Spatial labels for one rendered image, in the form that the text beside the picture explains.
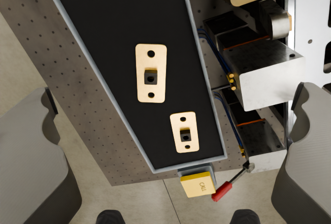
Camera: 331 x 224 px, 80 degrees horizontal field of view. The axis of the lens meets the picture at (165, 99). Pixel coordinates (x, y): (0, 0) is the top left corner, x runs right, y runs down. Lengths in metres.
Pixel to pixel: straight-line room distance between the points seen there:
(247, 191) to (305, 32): 2.42
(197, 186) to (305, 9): 0.39
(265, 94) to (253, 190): 2.44
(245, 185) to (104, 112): 2.07
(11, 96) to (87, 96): 1.28
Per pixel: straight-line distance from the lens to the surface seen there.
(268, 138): 0.60
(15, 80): 1.99
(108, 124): 0.95
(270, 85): 0.37
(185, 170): 0.43
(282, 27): 0.34
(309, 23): 0.49
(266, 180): 2.68
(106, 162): 1.15
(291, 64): 0.37
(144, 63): 0.26
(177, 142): 0.34
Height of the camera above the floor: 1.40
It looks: 57 degrees down
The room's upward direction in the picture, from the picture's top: 179 degrees counter-clockwise
